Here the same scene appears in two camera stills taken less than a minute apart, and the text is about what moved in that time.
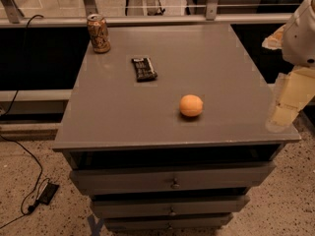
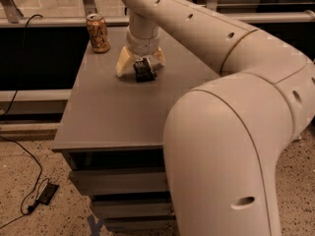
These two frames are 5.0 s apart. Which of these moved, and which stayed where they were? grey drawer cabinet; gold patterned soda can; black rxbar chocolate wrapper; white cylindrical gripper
Moved: white cylindrical gripper
Stayed: grey drawer cabinet; gold patterned soda can; black rxbar chocolate wrapper
